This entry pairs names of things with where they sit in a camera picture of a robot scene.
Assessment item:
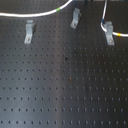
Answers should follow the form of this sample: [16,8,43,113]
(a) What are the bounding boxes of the middle grey cable clip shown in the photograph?
[70,8,81,29]

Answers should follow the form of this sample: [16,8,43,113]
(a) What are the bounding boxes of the grey cable clip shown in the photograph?
[104,21,114,45]
[70,8,81,29]
[24,20,35,44]

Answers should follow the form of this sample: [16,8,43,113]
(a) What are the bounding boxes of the left grey cable clip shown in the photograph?
[24,20,35,44]

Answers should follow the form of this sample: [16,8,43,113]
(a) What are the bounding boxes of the white cable with green band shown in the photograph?
[0,0,74,18]

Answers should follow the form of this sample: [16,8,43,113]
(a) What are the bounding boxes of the right grey cable clip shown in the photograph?
[104,21,114,45]

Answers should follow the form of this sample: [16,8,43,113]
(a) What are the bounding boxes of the white cable with yellow band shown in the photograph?
[100,0,128,37]

